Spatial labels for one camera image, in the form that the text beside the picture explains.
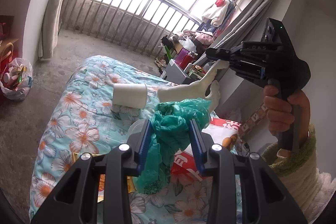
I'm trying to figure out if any white sock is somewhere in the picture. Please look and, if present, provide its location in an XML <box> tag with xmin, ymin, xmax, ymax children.
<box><xmin>157</xmin><ymin>60</ymin><xmax>229</xmax><ymax>113</ymax></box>

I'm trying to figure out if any red gift bag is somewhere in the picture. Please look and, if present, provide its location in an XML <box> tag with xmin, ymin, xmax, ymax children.
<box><xmin>0</xmin><ymin>15</ymin><xmax>19</xmax><ymax>106</ymax></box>

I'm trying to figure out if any floral blue bed quilt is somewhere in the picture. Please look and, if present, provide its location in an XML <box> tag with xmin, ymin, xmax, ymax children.
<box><xmin>29</xmin><ymin>56</ymin><xmax>212</xmax><ymax>223</ymax></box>

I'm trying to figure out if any clear plastic container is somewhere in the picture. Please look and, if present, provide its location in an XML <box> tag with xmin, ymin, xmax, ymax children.
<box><xmin>127</xmin><ymin>119</ymin><xmax>146</xmax><ymax>136</ymax></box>

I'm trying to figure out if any green white fuzzy sleeve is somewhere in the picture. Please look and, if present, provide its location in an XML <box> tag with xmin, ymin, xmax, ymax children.
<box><xmin>262</xmin><ymin>124</ymin><xmax>335</xmax><ymax>223</ymax></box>

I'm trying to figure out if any grey right curtain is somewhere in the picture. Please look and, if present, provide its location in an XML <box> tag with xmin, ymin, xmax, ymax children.
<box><xmin>194</xmin><ymin>0</ymin><xmax>283</xmax><ymax>67</ymax></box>

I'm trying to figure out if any beige left curtain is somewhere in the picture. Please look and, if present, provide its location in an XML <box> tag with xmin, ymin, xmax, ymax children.
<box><xmin>38</xmin><ymin>0</ymin><xmax>63</xmax><ymax>60</ymax></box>

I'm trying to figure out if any red white snack bag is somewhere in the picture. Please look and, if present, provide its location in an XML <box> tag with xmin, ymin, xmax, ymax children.
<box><xmin>171</xmin><ymin>118</ymin><xmax>240</xmax><ymax>185</ymax></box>

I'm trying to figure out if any yellow snack wrapper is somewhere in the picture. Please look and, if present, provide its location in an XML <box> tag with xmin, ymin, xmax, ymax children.
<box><xmin>71</xmin><ymin>151</ymin><xmax>136</xmax><ymax>204</ymax></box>

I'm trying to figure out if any person's right hand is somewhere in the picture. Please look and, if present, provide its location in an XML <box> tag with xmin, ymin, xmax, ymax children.
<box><xmin>263</xmin><ymin>85</ymin><xmax>310</xmax><ymax>147</ymax></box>

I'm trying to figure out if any white trash bag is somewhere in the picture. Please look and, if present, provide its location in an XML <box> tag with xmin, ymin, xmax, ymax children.
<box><xmin>1</xmin><ymin>57</ymin><xmax>33</xmax><ymax>101</ymax></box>

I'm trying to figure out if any green plastic bag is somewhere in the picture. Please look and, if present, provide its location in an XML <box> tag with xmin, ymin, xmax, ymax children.
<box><xmin>133</xmin><ymin>98</ymin><xmax>211</xmax><ymax>194</ymax></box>

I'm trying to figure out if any patterned cardboard box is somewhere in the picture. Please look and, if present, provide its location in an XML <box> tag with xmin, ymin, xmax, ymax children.
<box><xmin>239</xmin><ymin>103</ymin><xmax>268</xmax><ymax>137</ymax></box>

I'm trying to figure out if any metal window railing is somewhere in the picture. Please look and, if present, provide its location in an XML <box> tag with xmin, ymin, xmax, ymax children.
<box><xmin>60</xmin><ymin>0</ymin><xmax>201</xmax><ymax>57</ymax></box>

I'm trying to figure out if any grey cluttered side cabinet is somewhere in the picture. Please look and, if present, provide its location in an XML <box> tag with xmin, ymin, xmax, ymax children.
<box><xmin>161</xmin><ymin>59</ymin><xmax>205</xmax><ymax>85</ymax></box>

